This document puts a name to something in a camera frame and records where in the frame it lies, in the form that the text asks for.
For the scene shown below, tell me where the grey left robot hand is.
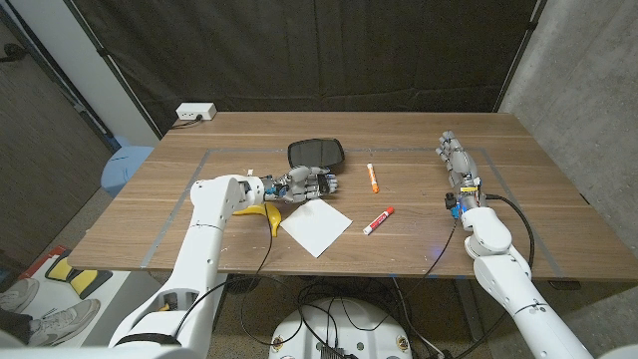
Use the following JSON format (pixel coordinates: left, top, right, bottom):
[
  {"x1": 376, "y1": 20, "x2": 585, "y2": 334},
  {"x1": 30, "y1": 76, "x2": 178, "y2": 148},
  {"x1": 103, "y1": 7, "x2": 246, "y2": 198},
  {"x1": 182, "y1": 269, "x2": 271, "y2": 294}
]
[{"x1": 261, "y1": 166, "x2": 339, "y2": 204}]

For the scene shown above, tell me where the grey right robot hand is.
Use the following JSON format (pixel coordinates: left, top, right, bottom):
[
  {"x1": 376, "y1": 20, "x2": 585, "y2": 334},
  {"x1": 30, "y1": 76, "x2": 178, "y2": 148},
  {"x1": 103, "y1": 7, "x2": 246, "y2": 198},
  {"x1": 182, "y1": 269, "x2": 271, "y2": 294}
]
[{"x1": 435, "y1": 130, "x2": 487, "y2": 218}]

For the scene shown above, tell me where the black hand mirror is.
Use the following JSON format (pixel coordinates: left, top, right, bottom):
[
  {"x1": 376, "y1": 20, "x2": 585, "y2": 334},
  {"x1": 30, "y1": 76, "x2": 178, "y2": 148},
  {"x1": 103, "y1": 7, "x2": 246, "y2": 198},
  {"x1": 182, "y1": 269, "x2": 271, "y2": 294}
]
[{"x1": 287, "y1": 138, "x2": 346, "y2": 176}]

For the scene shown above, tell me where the white tissue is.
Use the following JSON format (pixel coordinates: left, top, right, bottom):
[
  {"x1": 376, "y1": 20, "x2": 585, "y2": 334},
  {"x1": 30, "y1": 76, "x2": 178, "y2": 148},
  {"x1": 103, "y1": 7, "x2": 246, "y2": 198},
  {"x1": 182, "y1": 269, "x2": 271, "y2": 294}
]
[{"x1": 279, "y1": 198, "x2": 354, "y2": 259}]

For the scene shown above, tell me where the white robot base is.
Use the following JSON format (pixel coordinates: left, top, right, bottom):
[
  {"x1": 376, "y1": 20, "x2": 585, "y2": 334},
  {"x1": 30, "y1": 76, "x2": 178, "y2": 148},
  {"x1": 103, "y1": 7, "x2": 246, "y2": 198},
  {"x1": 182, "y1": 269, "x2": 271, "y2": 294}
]
[{"x1": 268, "y1": 297, "x2": 414, "y2": 359}]

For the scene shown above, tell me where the yellow banana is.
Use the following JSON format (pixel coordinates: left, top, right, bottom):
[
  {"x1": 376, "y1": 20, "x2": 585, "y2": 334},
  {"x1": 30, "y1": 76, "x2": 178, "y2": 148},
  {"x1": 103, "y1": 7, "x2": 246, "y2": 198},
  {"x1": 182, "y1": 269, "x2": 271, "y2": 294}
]
[{"x1": 232, "y1": 201, "x2": 283, "y2": 238}]

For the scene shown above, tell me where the orange marker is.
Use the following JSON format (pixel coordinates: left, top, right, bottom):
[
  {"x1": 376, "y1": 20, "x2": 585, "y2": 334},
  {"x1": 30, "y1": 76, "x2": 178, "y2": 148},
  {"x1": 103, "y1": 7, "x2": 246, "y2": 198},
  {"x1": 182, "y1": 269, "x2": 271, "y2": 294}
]
[{"x1": 366, "y1": 163, "x2": 381, "y2": 194}]

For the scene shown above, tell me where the red marker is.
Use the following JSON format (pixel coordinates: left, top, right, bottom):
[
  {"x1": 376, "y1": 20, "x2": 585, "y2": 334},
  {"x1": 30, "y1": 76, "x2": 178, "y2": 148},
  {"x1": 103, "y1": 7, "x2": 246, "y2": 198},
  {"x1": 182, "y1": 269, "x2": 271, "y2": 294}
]
[{"x1": 362, "y1": 205, "x2": 396, "y2": 236}]

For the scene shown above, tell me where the black round fan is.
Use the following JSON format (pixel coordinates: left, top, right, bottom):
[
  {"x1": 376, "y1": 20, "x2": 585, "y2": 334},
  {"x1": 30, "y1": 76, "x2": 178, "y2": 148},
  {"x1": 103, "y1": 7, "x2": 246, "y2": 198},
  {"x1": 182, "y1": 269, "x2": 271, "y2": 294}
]
[{"x1": 227, "y1": 274, "x2": 261, "y2": 295}]

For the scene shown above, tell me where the white power outlet box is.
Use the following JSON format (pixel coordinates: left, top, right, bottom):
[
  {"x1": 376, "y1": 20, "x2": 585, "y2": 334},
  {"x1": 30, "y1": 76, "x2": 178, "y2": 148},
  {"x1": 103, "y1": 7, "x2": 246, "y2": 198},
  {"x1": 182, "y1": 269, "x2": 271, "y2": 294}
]
[{"x1": 174, "y1": 102, "x2": 218, "y2": 122}]

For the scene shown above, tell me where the black backdrop stand pole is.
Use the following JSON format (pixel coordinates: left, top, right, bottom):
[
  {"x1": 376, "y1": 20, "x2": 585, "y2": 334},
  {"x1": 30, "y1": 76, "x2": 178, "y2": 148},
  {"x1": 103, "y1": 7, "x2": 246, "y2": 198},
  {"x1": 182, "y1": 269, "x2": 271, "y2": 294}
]
[
  {"x1": 64, "y1": 0, "x2": 163, "y2": 140},
  {"x1": 492, "y1": 0, "x2": 547, "y2": 114}
]

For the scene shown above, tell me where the black backdrop curtain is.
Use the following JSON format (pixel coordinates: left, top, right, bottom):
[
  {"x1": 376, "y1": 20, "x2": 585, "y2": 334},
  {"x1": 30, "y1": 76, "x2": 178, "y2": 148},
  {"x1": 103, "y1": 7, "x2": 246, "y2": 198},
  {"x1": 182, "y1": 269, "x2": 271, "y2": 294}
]
[{"x1": 74, "y1": 0, "x2": 542, "y2": 136}]

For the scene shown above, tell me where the grey table leg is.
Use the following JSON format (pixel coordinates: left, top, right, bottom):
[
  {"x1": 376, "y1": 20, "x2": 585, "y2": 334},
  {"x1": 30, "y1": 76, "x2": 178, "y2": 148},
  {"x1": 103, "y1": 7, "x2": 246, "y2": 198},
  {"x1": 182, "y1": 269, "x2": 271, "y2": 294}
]
[
  {"x1": 208, "y1": 272, "x2": 230, "y2": 334},
  {"x1": 453, "y1": 278, "x2": 487, "y2": 344}
]

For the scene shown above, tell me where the light blue stool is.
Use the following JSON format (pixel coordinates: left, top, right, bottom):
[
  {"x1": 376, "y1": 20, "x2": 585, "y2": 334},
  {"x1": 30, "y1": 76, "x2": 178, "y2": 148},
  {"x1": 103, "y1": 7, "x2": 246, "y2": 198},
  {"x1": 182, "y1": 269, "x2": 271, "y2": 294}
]
[{"x1": 101, "y1": 134, "x2": 156, "y2": 198}]

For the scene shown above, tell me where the grey sneaker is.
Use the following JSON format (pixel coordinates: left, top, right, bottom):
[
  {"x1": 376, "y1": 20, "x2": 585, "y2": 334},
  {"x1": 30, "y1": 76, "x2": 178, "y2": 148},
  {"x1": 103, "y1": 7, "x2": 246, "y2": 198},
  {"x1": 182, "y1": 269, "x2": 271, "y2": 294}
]
[
  {"x1": 0, "y1": 277, "x2": 40, "y2": 314},
  {"x1": 27, "y1": 297, "x2": 102, "y2": 348}
]

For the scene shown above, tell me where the dark trouser leg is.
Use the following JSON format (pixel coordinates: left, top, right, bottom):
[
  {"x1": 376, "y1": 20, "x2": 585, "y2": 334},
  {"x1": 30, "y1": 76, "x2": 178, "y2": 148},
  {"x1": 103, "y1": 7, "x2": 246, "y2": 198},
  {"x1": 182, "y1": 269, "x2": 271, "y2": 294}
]
[{"x1": 0, "y1": 308, "x2": 32, "y2": 346}]

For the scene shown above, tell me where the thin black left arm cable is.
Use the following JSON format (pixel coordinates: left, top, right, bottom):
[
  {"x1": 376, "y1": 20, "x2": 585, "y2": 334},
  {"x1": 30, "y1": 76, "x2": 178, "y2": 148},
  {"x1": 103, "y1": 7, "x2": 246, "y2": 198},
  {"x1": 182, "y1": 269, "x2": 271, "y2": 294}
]
[{"x1": 171, "y1": 201, "x2": 275, "y2": 340}]

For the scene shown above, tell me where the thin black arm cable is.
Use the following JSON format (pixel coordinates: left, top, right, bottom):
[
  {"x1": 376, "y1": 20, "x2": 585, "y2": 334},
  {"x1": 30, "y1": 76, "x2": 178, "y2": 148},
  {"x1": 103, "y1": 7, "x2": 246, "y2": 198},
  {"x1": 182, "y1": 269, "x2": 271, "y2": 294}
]
[
  {"x1": 171, "y1": 201, "x2": 275, "y2": 340},
  {"x1": 406, "y1": 217, "x2": 460, "y2": 295}
]

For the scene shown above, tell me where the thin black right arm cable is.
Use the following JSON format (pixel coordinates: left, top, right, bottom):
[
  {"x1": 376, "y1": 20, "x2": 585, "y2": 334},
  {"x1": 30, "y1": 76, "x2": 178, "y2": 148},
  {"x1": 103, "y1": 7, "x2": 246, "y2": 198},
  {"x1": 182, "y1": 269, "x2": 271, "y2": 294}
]
[{"x1": 406, "y1": 217, "x2": 460, "y2": 295}]

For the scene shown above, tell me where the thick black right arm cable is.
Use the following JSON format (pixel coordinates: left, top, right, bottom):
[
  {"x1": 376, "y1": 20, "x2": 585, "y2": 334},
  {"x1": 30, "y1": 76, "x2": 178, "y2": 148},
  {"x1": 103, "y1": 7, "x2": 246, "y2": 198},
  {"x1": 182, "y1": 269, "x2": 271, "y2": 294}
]
[{"x1": 451, "y1": 192, "x2": 536, "y2": 359}]

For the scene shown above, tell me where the black outlet power cord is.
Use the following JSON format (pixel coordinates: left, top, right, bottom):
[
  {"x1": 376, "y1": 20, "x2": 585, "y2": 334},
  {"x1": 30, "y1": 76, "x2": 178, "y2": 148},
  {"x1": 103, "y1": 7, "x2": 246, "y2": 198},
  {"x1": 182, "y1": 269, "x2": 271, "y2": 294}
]
[{"x1": 168, "y1": 115, "x2": 204, "y2": 131}]

